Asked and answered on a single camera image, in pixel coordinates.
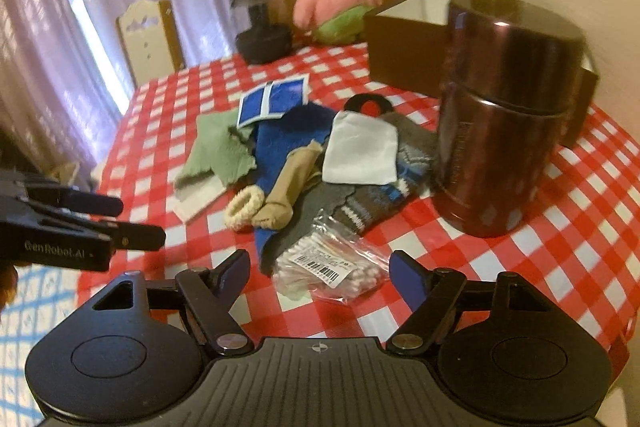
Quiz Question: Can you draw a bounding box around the cream hair scrunchie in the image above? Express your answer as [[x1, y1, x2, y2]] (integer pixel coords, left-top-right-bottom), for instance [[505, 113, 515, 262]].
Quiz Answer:
[[224, 184, 266, 231]]

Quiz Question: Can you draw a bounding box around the cotton swabs plastic bag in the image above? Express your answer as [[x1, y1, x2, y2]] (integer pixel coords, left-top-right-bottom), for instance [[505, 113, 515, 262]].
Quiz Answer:
[[271, 213, 390, 303]]

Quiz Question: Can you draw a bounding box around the blue tissue packet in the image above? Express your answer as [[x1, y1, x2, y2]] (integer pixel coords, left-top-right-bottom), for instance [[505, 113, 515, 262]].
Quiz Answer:
[[236, 74, 309, 128]]

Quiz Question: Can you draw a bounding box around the person left hand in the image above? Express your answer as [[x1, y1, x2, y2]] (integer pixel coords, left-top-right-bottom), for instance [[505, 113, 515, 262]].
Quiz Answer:
[[0, 265, 18, 310]]

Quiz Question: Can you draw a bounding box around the blue white checkered cloth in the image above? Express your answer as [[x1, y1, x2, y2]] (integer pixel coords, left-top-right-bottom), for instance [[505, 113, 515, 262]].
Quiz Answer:
[[0, 265, 79, 426]]

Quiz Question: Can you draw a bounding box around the green cloth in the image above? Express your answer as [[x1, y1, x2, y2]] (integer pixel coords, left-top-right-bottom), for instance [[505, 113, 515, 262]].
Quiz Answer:
[[174, 108, 257, 190]]

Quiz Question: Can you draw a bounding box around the dark grey felt cloth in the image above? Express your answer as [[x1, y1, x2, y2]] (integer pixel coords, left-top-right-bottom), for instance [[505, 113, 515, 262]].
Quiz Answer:
[[255, 182, 356, 277]]

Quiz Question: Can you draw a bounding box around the patterned grey knit sock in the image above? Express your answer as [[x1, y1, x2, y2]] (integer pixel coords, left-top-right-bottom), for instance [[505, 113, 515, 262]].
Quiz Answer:
[[332, 113, 436, 234]]

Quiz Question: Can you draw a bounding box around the beige stocking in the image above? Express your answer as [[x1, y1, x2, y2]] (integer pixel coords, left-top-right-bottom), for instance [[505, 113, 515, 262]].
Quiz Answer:
[[252, 140, 323, 231]]

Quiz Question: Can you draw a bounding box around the white square cloth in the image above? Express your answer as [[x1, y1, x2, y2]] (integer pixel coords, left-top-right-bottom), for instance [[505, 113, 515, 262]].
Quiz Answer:
[[322, 110, 398, 185]]

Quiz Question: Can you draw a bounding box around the blue fuzzy cloth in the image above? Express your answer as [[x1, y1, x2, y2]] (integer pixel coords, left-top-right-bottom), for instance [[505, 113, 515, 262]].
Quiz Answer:
[[254, 103, 336, 275]]

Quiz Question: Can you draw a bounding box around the red white checkered tablecloth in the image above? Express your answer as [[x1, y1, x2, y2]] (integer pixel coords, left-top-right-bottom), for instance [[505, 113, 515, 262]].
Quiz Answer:
[[74, 41, 640, 377]]

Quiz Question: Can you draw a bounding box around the cream wooden chair back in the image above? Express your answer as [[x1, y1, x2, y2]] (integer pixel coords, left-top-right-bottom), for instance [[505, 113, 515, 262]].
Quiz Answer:
[[116, 0, 186, 88]]

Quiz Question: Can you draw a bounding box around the black red round patch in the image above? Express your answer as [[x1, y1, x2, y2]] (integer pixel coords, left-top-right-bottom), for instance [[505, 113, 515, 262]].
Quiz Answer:
[[343, 93, 394, 117]]

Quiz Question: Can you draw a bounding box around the pale pink curtain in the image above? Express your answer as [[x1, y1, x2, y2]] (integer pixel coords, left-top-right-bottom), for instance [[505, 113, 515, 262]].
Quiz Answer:
[[1, 0, 233, 171]]

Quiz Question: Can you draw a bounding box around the dark lantern with glass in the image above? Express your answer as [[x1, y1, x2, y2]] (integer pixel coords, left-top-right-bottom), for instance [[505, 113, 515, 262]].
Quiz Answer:
[[230, 0, 293, 65]]

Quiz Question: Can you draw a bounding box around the dark brown cylindrical canister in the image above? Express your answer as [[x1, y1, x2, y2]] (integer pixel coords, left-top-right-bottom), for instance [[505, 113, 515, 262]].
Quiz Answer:
[[430, 0, 587, 239]]

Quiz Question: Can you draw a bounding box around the brown cardboard box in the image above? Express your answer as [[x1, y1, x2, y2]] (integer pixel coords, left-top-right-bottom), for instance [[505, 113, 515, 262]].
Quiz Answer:
[[364, 0, 599, 147]]

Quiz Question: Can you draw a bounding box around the pink starfish plush toy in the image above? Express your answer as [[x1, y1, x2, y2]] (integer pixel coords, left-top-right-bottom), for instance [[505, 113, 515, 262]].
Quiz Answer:
[[293, 0, 383, 46]]

